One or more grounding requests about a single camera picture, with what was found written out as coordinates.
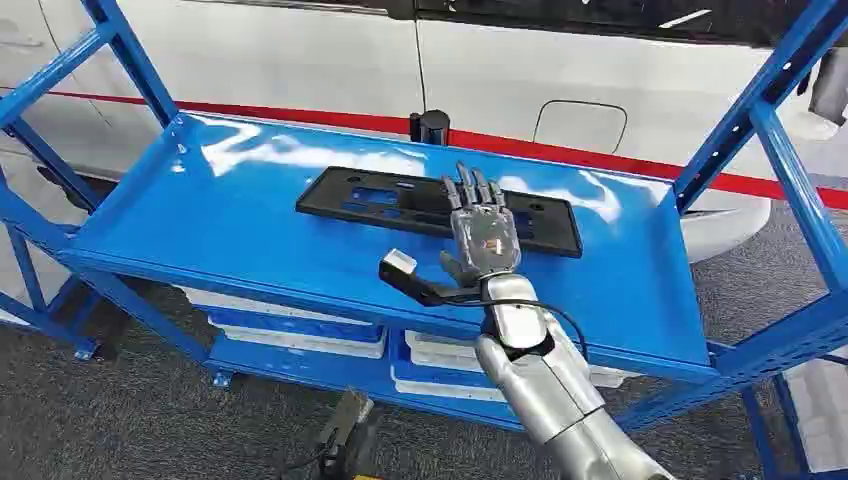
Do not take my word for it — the white car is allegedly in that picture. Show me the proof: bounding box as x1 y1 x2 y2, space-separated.
0 0 848 266

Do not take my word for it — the blue metal shelf rack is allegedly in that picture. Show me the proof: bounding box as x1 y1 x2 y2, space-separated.
0 0 848 480

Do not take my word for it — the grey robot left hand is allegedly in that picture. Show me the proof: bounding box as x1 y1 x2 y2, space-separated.
316 389 376 480

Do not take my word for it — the black plastic plate frame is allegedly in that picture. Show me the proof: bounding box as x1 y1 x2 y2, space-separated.
295 165 584 260

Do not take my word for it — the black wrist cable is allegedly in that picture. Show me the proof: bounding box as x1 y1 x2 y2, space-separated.
423 298 591 364

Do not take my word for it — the person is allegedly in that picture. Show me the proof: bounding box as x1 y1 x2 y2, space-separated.
796 46 848 127

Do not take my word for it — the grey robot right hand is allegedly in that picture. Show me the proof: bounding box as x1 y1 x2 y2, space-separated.
439 162 523 288

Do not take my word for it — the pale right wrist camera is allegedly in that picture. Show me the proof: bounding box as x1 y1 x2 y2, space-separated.
378 248 488 309

